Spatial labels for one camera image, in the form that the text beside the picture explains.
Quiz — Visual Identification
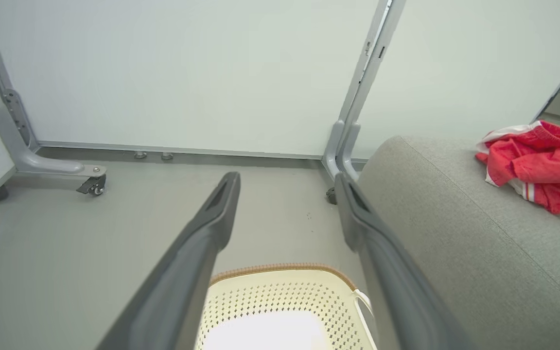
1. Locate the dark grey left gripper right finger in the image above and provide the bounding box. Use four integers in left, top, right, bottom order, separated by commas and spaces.
333, 173, 475, 350

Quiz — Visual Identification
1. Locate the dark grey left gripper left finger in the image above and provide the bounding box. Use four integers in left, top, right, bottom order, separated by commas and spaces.
95, 171, 242, 350

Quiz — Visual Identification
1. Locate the red white striped clothing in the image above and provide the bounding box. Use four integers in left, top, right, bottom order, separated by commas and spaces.
474, 120, 560, 215

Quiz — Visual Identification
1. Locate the cream perforated laundry basket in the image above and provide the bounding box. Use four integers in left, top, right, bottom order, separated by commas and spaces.
195, 262, 378, 350

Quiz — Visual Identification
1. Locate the grey fabric sofa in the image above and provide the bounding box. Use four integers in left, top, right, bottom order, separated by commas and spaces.
358, 119, 560, 350

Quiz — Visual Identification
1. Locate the grey partition leg long foot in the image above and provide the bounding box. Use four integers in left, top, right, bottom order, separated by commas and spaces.
0, 0, 108, 178

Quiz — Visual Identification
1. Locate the white basket handle strap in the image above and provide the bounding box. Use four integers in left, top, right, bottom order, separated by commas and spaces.
352, 289, 377, 350

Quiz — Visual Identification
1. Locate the grey partition bottom rail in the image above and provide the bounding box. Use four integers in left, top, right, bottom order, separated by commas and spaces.
37, 141, 324, 161

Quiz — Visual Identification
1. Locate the black caster with metal bracket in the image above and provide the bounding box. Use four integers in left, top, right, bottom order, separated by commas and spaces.
77, 175, 107, 197

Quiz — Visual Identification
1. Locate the grey double partition post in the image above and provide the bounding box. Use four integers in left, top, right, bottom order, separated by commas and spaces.
321, 0, 407, 183

